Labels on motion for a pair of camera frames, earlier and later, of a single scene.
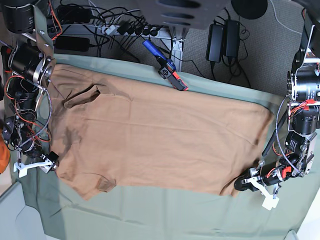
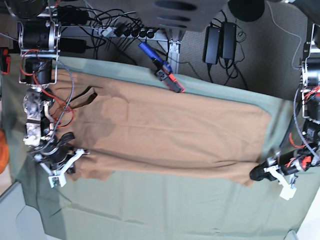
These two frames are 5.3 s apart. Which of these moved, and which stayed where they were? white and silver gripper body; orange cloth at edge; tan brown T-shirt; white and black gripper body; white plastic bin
Moved: tan brown T-shirt; white and silver gripper body; white and black gripper body
Stayed: white plastic bin; orange cloth at edge
